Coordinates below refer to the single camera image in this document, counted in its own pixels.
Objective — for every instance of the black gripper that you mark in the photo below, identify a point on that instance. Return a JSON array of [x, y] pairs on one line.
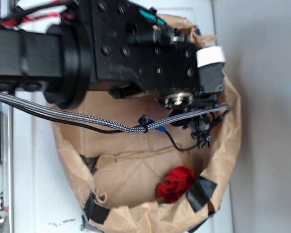
[[138, 54]]

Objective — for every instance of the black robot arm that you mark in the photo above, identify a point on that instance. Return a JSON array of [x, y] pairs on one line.
[[57, 63]]

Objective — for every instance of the crumpled red cloth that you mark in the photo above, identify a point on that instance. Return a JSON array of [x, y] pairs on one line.
[[178, 181]]

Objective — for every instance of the brown paper bag bin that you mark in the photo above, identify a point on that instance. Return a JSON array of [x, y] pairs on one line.
[[115, 177]]

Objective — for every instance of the white plastic tray lid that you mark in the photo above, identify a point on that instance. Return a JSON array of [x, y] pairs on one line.
[[43, 199]]

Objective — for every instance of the aluminium frame rail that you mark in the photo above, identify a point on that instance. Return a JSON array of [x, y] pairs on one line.
[[6, 170]]

